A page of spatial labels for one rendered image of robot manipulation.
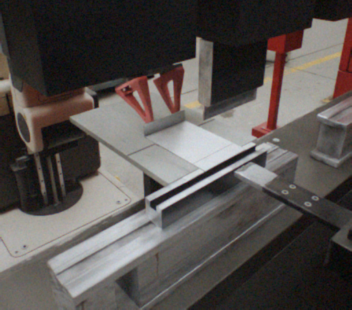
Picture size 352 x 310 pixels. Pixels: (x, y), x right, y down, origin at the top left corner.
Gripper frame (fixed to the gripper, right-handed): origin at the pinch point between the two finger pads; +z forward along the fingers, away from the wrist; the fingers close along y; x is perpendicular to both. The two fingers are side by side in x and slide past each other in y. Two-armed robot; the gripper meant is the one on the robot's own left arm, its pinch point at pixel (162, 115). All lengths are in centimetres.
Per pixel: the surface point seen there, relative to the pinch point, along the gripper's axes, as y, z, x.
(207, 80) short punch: -6.2, -1.9, -18.6
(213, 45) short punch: -6.3, -5.1, -21.1
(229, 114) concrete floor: 185, 15, 164
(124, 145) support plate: -8.4, 2.3, 0.1
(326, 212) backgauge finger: -1.0, 16.0, -24.1
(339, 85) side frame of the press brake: 85, 9, 15
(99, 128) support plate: -8.3, -1.4, 6.2
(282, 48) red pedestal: 156, -16, 78
